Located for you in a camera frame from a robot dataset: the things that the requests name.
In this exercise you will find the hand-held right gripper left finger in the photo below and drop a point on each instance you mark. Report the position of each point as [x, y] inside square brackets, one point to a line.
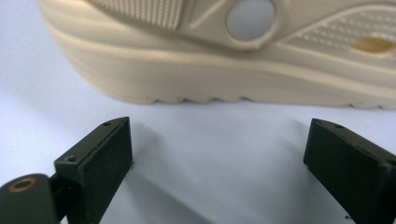
[102, 161]

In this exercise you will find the beige clog shoe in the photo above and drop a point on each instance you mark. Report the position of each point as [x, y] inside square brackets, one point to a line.
[199, 71]

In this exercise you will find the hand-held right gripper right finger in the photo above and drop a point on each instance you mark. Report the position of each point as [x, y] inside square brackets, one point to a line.
[351, 168]

